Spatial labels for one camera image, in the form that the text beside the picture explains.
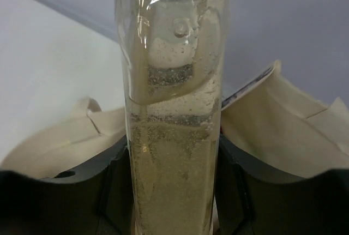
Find beige canvas tote bag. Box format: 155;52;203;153
1;61;348;179

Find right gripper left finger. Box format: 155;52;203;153
1;137;134;234

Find amber liquid bottle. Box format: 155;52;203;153
115;0;229;234

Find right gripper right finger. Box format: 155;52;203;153
215;136;348;234

